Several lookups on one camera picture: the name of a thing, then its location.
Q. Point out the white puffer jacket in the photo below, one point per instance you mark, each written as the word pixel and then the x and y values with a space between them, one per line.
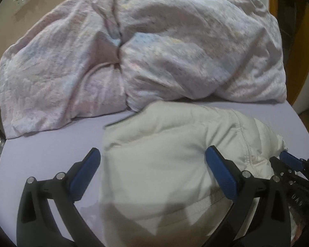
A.
pixel 157 159

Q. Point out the white wall socket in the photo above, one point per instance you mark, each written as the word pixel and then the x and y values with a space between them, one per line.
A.
pixel 20 2

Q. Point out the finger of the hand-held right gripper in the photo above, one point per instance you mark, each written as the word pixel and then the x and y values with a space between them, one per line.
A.
pixel 291 160

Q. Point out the pink patterned quilt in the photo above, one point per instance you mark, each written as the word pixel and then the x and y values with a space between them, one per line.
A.
pixel 170 56

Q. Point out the dark cabinet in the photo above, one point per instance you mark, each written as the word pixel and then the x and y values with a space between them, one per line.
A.
pixel 291 18

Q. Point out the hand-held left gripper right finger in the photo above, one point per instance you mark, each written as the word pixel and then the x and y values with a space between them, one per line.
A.
pixel 221 175

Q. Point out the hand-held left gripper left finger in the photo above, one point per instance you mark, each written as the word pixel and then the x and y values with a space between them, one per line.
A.
pixel 85 175

